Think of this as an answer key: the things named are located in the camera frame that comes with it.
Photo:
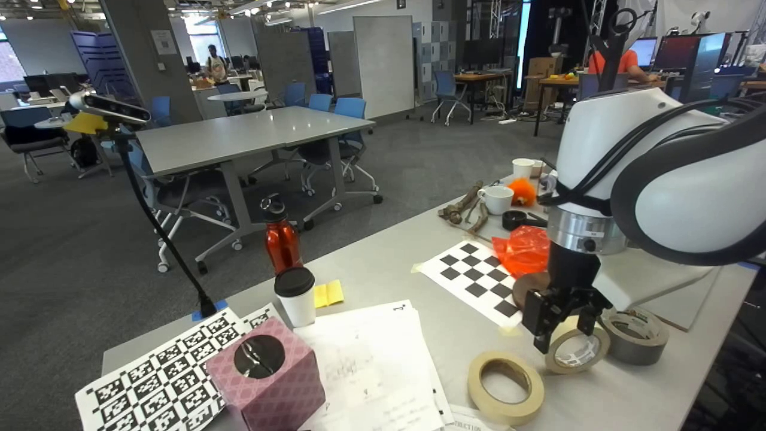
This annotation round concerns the grey office table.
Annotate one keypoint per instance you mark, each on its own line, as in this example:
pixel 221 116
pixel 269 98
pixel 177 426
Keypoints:
pixel 239 134

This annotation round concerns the red bottle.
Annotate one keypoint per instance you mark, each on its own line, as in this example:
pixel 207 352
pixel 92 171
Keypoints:
pixel 281 248

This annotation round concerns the blue office chair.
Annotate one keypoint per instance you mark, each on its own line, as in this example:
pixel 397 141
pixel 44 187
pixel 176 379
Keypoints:
pixel 350 143

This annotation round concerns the white partition board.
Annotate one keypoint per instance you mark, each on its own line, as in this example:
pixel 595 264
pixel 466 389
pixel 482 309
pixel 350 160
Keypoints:
pixel 384 67

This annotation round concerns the pink tissue box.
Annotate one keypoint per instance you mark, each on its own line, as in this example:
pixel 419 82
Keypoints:
pixel 271 398

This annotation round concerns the yellow sticky note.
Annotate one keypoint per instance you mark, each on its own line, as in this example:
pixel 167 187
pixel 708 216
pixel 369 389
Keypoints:
pixel 328 293

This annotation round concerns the black measuring scoop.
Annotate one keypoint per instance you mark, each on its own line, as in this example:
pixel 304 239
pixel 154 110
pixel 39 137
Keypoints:
pixel 521 219

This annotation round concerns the person in orange shirt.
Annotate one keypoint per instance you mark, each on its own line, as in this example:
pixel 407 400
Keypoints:
pixel 623 60

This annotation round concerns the white paper sheets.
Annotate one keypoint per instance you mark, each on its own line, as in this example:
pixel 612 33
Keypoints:
pixel 374 366

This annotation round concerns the brown wooden stick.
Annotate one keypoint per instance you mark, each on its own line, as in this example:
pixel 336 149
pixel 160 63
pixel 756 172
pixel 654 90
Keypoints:
pixel 463 208

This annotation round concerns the orange plastic bag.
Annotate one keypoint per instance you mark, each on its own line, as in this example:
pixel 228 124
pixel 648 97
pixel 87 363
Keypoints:
pixel 521 249

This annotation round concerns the white cup with black lid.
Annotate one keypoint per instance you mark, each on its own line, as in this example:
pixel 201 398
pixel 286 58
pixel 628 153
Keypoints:
pixel 294 299

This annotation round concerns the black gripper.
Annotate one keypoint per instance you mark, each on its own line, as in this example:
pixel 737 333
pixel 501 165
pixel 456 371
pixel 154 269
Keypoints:
pixel 574 275

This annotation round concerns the black office chair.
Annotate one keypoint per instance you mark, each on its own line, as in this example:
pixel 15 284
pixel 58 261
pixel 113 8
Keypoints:
pixel 36 140

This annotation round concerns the AprilTag marker sheet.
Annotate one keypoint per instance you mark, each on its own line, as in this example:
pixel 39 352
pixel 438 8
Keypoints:
pixel 150 384

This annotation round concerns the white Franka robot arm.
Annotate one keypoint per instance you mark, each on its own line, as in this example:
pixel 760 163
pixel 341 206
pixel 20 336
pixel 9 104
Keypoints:
pixel 695 193

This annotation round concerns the white plastic cup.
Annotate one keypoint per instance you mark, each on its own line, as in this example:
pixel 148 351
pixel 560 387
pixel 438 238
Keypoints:
pixel 496 199

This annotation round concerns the black camera on gooseneck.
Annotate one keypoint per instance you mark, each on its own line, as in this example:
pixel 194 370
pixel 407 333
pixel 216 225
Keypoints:
pixel 110 108

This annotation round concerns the blue tape piece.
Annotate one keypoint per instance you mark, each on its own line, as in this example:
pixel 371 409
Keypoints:
pixel 209 312

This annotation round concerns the grey duct tape roll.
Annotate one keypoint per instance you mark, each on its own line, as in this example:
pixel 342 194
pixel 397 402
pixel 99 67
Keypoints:
pixel 634 354

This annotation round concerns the black white checkerboard sheet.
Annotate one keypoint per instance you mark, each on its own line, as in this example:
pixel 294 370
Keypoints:
pixel 469 275

